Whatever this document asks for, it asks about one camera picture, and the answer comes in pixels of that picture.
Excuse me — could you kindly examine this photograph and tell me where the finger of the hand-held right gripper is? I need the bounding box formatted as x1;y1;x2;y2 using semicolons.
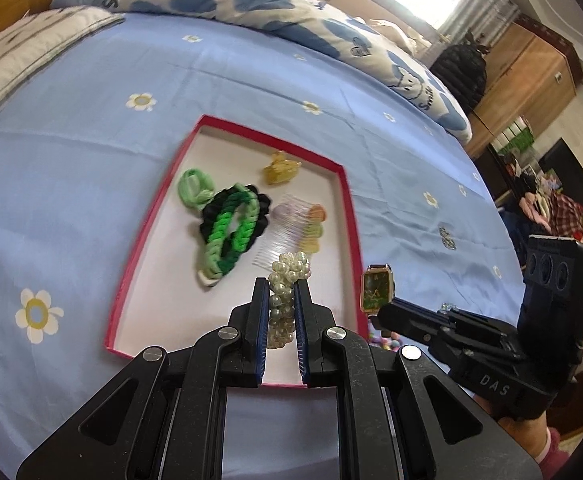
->
396;297;521;343
376;301;453;357

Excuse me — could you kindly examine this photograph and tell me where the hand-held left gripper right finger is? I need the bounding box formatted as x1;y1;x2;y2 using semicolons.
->
293;279;541;480

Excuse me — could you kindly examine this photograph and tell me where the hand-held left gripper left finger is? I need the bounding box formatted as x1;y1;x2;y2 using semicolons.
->
16;276;272;480

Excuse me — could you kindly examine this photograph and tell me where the green face wrist watch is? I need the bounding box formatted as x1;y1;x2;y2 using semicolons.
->
360;263;397;317

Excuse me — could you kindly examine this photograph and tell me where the white pearl bracelet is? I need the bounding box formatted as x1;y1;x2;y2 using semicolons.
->
266;251;312;350

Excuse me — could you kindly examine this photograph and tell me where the clear hair comb with fruits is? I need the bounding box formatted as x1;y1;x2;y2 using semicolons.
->
252;195;328;272

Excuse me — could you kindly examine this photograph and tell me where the red shallow cardboard box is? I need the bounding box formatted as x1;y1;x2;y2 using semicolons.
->
104;114;362;390

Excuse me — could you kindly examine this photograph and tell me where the green braided hair clip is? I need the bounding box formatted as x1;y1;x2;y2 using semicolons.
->
196;184;262;288

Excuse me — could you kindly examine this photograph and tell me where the black scrunchie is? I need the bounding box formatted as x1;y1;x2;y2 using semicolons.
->
199;185;272;261

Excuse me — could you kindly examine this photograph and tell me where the light green bow hair tie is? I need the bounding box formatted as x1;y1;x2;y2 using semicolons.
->
178;167;217;211

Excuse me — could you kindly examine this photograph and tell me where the yellow hair claw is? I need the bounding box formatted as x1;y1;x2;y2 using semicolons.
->
263;151;302;187

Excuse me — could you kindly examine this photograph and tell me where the person's right forearm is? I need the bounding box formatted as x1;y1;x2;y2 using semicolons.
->
471;395;569;480

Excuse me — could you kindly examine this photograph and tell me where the pile of clothes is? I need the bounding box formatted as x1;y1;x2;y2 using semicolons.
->
519;187;583;241

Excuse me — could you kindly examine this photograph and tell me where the black television screen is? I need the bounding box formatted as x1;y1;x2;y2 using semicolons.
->
539;139;583;211

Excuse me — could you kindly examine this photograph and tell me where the stack of green white boxes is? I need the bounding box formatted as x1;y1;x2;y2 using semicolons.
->
494;117;535;153

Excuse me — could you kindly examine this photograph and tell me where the wooden wardrobe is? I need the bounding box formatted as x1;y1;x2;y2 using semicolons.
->
464;15;583;161

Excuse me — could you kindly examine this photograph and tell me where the black puffer jacket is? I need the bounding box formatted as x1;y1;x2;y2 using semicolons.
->
429;30;487;111

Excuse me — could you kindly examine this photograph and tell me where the blue heart print duvet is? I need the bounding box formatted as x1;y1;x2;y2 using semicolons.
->
49;0;472;143

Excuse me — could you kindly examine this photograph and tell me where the colourful bead bracelet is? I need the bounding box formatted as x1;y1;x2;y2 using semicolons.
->
369;330;403;352

